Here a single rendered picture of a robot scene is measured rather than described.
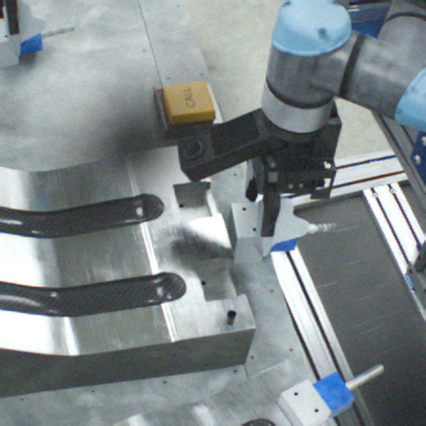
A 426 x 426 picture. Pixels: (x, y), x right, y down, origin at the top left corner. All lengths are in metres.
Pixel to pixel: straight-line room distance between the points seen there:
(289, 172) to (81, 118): 0.38
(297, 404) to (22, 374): 0.31
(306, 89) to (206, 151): 0.16
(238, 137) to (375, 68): 0.21
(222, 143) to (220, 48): 1.56
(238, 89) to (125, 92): 1.15
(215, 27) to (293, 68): 1.74
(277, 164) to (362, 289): 0.90
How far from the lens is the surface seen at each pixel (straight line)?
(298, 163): 1.11
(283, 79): 1.00
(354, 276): 1.99
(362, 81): 0.97
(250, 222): 1.21
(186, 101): 1.35
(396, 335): 1.94
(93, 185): 1.19
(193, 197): 1.21
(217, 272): 1.16
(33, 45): 1.45
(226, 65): 2.60
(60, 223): 1.17
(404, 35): 1.00
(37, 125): 1.37
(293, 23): 0.95
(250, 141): 1.08
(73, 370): 1.10
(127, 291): 1.11
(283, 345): 1.19
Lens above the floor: 1.82
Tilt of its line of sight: 53 degrees down
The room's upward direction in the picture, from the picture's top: 10 degrees clockwise
